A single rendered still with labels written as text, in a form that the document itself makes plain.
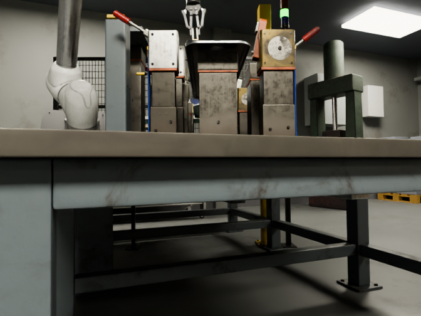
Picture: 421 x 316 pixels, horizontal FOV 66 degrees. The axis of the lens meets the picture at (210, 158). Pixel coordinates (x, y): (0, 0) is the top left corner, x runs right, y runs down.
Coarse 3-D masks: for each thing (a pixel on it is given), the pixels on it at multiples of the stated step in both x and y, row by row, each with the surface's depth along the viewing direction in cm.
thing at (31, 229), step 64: (0, 192) 47; (64, 192) 50; (128, 192) 53; (192, 192) 57; (256, 192) 61; (320, 192) 66; (384, 192) 73; (0, 256) 46; (64, 256) 119; (256, 256) 149; (320, 256) 161; (384, 256) 155
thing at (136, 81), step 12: (132, 48) 132; (132, 60) 132; (144, 60) 138; (132, 72) 132; (132, 84) 132; (144, 84) 140; (132, 96) 132; (144, 96) 140; (132, 108) 132; (144, 108) 139; (132, 120) 131; (144, 120) 139
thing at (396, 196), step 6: (378, 138) 606; (384, 138) 593; (390, 138) 581; (396, 138) 577; (402, 138) 582; (414, 138) 579; (420, 138) 568; (390, 192) 582; (396, 192) 573; (402, 192) 559; (408, 192) 548; (414, 192) 539; (420, 192) 540; (378, 198) 604; (384, 198) 597; (396, 198) 570; (402, 198) 616; (408, 198) 604; (414, 198) 538; (420, 198) 585
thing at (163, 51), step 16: (160, 32) 98; (176, 32) 98; (160, 48) 98; (176, 48) 98; (160, 64) 97; (176, 64) 97; (160, 80) 98; (160, 96) 98; (176, 96) 103; (160, 112) 97; (176, 112) 98; (160, 128) 97; (176, 128) 97
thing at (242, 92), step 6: (240, 90) 164; (246, 90) 164; (240, 96) 164; (246, 96) 164; (240, 102) 164; (246, 102) 164; (240, 108) 163; (246, 108) 164; (240, 114) 164; (246, 114) 164; (240, 120) 164; (246, 120) 164; (240, 126) 164; (246, 126) 164; (240, 132) 164; (246, 132) 164
